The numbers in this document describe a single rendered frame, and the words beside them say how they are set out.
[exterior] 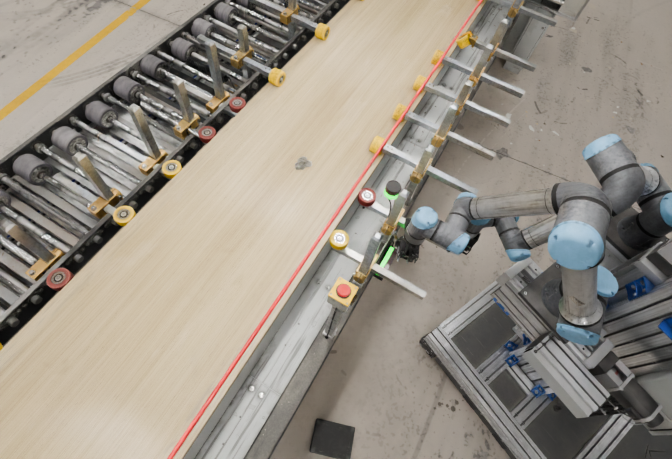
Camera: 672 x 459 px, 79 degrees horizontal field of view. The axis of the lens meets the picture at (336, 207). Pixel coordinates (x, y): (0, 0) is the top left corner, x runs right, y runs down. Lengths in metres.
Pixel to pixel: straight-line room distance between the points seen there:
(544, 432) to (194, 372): 1.74
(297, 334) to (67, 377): 0.83
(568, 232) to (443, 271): 1.71
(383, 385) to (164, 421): 1.29
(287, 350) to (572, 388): 1.07
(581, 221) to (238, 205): 1.25
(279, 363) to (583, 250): 1.22
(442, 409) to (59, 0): 4.46
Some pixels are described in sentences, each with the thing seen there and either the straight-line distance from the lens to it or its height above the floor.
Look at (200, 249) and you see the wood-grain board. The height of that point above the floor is 0.90.
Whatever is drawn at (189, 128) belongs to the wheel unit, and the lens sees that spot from 2.11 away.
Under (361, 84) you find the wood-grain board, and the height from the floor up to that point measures 0.90.
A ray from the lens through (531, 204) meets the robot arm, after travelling 1.30.
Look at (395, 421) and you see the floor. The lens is 2.47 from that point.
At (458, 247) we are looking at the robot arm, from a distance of 1.36.
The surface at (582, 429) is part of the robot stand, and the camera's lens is 2.64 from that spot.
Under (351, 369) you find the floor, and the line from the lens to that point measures 2.46.
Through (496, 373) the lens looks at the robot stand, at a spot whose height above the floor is 0.23.
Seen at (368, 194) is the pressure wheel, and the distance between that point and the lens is 1.80.
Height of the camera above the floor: 2.41
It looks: 59 degrees down
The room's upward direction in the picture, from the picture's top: 11 degrees clockwise
